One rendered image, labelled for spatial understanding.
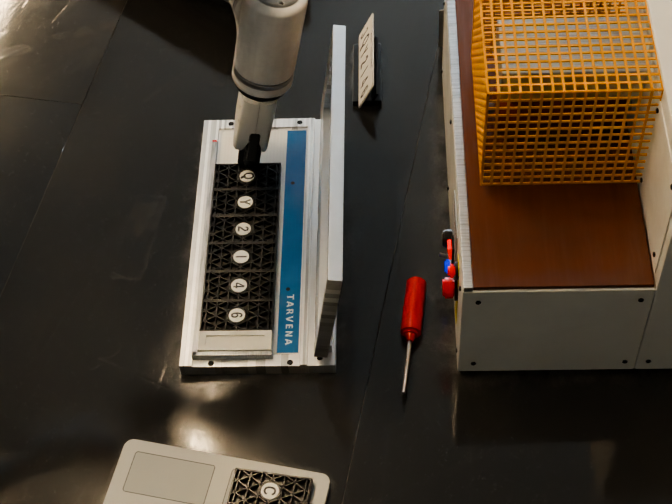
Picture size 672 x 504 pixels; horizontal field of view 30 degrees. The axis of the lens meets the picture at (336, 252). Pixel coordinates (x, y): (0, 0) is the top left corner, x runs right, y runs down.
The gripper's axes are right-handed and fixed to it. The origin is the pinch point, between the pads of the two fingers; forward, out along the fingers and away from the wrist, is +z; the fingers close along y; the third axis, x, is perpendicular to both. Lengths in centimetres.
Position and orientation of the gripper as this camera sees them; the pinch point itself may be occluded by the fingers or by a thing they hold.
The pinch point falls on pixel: (249, 152)
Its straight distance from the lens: 185.3
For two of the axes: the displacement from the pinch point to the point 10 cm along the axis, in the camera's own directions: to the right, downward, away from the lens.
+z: -1.6, 5.9, 7.9
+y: -0.1, 8.0, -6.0
